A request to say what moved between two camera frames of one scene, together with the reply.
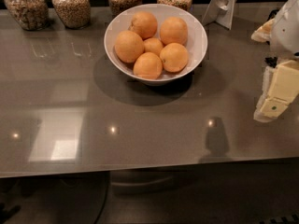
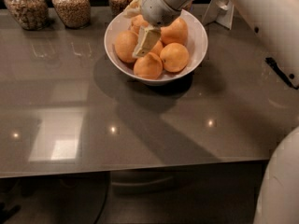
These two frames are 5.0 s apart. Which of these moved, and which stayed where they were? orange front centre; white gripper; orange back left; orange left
Moved: white gripper
Stayed: orange left; orange front centre; orange back left
